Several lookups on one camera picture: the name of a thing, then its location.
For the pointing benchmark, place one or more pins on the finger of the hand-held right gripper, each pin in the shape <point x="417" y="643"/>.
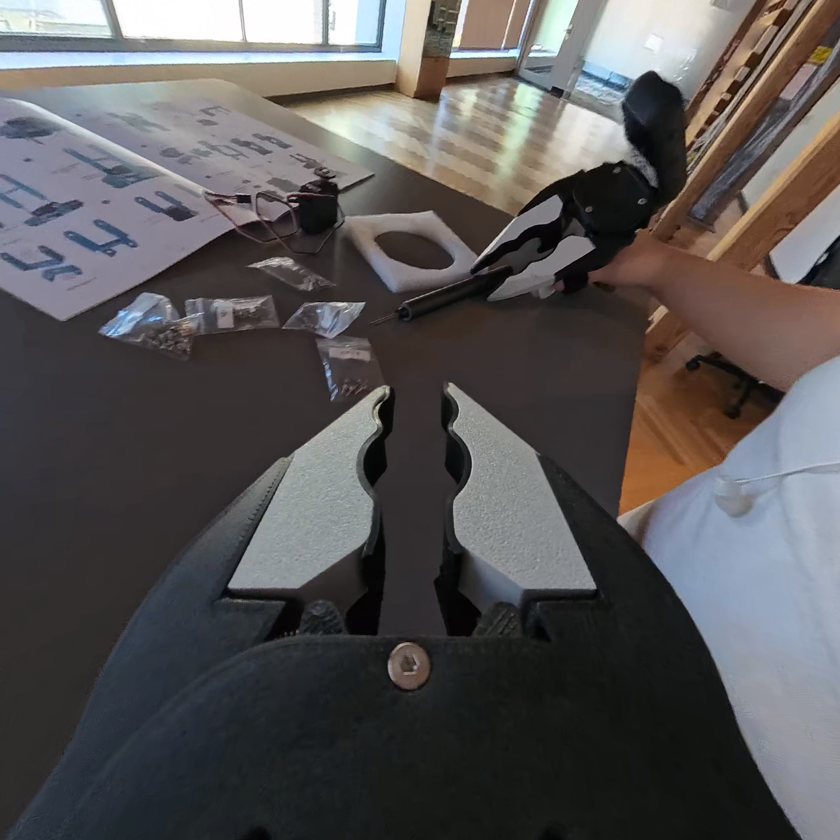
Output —
<point x="564" y="256"/>
<point x="535" y="213"/>

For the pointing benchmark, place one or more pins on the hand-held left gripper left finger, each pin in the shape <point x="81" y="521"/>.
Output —
<point x="308" y="518"/>

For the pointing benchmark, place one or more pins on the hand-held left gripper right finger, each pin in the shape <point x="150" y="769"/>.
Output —
<point x="518" y="518"/>

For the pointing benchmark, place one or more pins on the black screwdriver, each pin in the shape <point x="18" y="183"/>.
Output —
<point x="453" y="292"/>

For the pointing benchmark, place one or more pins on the person's right forearm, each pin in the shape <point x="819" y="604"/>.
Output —
<point x="722" y="308"/>

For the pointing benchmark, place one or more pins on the dark desk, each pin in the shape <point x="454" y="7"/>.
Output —
<point x="164" y="426"/>

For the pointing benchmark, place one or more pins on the person's right hand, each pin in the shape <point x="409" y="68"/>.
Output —
<point x="630" y="266"/>

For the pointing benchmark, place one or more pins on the white foam cutout piece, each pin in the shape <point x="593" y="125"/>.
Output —
<point x="420" y="220"/>

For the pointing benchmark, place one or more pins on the small clear screw bag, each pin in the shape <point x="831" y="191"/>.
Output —
<point x="157" y="328"/>
<point x="292" y="272"/>
<point x="229" y="313"/>
<point x="321" y="318"/>
<point x="348" y="367"/>

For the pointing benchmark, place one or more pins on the open instruction manual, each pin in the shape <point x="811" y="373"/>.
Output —
<point x="98" y="197"/>

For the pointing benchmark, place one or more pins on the large window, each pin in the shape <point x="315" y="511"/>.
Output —
<point x="197" y="19"/>

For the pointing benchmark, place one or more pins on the wooden shelf frame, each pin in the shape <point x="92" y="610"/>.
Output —
<point x="722" y="164"/>

